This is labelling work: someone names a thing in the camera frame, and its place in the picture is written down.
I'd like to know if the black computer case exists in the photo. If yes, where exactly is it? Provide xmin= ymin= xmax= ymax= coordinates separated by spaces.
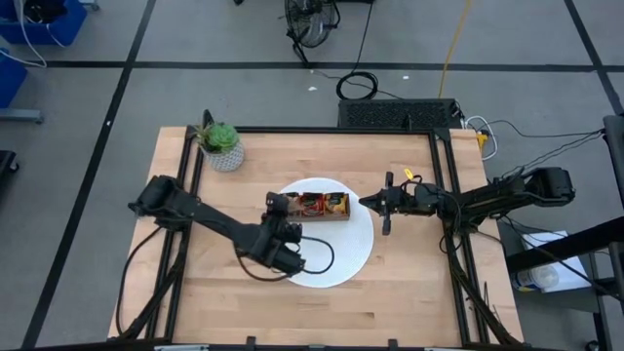
xmin=337 ymin=98 xmax=463 ymax=130

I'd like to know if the grey cart base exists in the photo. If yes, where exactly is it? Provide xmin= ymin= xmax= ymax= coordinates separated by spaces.
xmin=0 ymin=107 xmax=46 ymax=125

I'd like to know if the blue plastic bin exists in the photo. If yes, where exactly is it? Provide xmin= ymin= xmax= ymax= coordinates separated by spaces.
xmin=0 ymin=48 xmax=29 ymax=109
xmin=0 ymin=0 xmax=89 ymax=47

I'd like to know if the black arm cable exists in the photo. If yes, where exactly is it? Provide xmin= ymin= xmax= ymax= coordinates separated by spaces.
xmin=114 ymin=223 xmax=170 ymax=337

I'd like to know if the yellow cable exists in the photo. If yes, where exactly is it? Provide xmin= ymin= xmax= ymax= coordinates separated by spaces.
xmin=437 ymin=0 xmax=474 ymax=98

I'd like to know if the black floor fan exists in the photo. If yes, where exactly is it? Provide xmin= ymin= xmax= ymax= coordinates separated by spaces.
xmin=284 ymin=0 xmax=341 ymax=68

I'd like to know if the coiled black cable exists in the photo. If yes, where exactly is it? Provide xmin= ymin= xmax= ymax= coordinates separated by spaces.
xmin=334 ymin=70 xmax=380 ymax=102

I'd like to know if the succulent in white patterned pot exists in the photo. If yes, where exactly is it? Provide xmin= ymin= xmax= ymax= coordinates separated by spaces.
xmin=193 ymin=121 xmax=246 ymax=174

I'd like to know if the white cable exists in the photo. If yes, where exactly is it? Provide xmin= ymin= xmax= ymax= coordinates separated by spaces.
xmin=463 ymin=115 xmax=499 ymax=162

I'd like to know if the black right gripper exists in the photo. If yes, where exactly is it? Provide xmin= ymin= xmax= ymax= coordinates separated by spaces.
xmin=358 ymin=171 xmax=443 ymax=237

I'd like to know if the black looped wrist cable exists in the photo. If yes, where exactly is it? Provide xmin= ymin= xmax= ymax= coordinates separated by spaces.
xmin=232 ymin=235 xmax=336 ymax=283

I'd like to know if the orange mango tea packet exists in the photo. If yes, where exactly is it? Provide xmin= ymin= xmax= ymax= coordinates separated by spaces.
xmin=323 ymin=193 xmax=349 ymax=215

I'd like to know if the clear plastic container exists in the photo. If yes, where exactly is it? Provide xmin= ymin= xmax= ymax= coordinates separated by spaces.
xmin=511 ymin=265 xmax=561 ymax=293

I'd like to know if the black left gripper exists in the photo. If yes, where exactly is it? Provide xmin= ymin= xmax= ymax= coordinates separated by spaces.
xmin=260 ymin=191 xmax=304 ymax=248

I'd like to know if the white round plate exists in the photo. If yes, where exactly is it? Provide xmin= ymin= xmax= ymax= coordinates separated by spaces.
xmin=275 ymin=176 xmax=375 ymax=290

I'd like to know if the red strawberry tea packet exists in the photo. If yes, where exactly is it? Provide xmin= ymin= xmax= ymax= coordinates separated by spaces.
xmin=300 ymin=193 xmax=325 ymax=217

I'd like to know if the wooden three-compartment tray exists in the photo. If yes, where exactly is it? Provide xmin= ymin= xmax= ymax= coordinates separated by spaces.
xmin=285 ymin=191 xmax=352 ymax=222

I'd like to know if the white box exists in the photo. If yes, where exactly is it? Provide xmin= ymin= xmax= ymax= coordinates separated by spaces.
xmin=520 ymin=230 xmax=592 ymax=294

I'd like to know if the black metal beam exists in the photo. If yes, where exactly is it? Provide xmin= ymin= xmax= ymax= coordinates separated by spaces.
xmin=505 ymin=216 xmax=624 ymax=275

